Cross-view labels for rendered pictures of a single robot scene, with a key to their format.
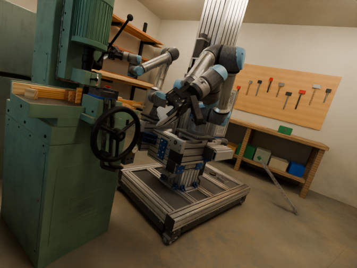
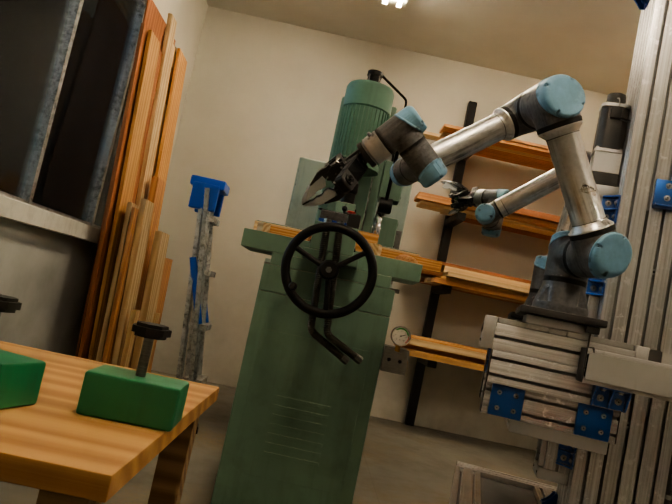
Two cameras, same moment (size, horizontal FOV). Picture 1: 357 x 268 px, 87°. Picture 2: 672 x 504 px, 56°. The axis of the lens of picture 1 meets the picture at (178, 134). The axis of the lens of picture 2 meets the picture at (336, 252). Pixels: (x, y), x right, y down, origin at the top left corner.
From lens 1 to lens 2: 1.42 m
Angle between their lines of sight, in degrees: 63
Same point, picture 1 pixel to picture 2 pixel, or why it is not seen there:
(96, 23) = (352, 133)
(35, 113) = (248, 240)
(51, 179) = (252, 344)
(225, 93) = (564, 181)
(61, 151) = (271, 303)
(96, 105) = not seen: hidden behind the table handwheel
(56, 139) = (266, 281)
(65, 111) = (282, 244)
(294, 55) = not seen: outside the picture
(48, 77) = not seen: hidden behind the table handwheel
